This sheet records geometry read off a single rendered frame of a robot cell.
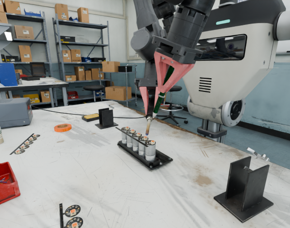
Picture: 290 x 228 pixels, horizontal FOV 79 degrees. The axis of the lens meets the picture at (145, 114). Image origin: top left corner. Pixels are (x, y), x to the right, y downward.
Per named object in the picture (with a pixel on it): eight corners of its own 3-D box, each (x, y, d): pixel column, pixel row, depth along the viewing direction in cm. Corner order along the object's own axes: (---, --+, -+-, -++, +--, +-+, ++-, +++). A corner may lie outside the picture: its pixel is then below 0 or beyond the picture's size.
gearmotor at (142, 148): (144, 153, 46) (144, 135, 44) (150, 157, 44) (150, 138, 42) (136, 156, 44) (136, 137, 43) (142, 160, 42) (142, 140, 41)
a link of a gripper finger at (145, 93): (163, 112, 46) (165, 80, 49) (136, 111, 47) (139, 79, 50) (164, 118, 53) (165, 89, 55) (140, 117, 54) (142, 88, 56)
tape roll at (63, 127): (72, 130, 64) (71, 127, 64) (53, 133, 62) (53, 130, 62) (71, 125, 69) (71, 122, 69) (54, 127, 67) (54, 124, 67)
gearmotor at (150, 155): (151, 158, 43) (151, 139, 42) (157, 162, 41) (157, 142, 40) (142, 161, 42) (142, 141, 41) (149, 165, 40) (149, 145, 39)
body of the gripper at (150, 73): (169, 84, 48) (170, 60, 50) (133, 83, 50) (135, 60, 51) (169, 93, 54) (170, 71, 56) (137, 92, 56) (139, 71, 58)
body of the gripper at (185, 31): (149, 45, 31) (163, -2, 28) (174, 49, 39) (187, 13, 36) (180, 59, 28) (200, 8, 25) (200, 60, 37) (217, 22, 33)
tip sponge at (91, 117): (97, 116, 82) (96, 112, 82) (103, 118, 78) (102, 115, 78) (81, 119, 77) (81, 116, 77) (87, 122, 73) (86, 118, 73)
